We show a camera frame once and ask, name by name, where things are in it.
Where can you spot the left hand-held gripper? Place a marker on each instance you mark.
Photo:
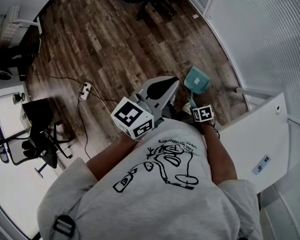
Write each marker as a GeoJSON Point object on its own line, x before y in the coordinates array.
{"type": "Point", "coordinates": [160, 104]}

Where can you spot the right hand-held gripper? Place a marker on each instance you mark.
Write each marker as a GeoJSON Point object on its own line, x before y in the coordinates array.
{"type": "Point", "coordinates": [203, 114]}

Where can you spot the teal dustpan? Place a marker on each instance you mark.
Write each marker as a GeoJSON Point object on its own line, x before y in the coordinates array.
{"type": "Point", "coordinates": [203, 86]}

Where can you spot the person's left forearm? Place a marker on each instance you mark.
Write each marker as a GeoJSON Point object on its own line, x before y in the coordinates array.
{"type": "Point", "coordinates": [107, 159]}

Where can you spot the person's right forearm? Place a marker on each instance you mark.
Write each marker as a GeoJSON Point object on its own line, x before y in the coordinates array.
{"type": "Point", "coordinates": [220, 159]}

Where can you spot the person's white shoe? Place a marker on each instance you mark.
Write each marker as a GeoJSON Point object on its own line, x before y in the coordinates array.
{"type": "Point", "coordinates": [187, 108]}

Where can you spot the white table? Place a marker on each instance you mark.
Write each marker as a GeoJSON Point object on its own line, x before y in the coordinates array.
{"type": "Point", "coordinates": [255, 134]}

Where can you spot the small white round device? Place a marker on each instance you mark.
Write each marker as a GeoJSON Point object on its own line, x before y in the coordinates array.
{"type": "Point", "coordinates": [278, 109]}

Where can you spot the white power strip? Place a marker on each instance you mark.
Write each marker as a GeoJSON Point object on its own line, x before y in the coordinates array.
{"type": "Point", "coordinates": [85, 91]}

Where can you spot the small remote on table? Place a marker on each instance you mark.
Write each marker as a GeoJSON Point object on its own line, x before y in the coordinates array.
{"type": "Point", "coordinates": [261, 164]}

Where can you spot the small paper scrap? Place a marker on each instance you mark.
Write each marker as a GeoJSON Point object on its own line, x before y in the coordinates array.
{"type": "Point", "coordinates": [195, 16]}

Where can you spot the person's grey printed t-shirt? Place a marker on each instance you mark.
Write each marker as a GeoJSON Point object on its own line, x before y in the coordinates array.
{"type": "Point", "coordinates": [152, 209]}

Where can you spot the black mesh office chair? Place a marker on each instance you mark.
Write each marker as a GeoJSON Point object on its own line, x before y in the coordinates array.
{"type": "Point", "coordinates": [50, 159]}

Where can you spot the black computer tower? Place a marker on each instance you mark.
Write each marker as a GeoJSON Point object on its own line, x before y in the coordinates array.
{"type": "Point", "coordinates": [36, 114]}

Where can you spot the small round dark device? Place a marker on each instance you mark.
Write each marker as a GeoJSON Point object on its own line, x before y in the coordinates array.
{"type": "Point", "coordinates": [18, 98]}

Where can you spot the white standing desk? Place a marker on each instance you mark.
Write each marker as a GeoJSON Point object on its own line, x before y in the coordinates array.
{"type": "Point", "coordinates": [27, 22]}

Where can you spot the clear bottle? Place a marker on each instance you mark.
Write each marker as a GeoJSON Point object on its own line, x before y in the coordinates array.
{"type": "Point", "coordinates": [0, 16]}

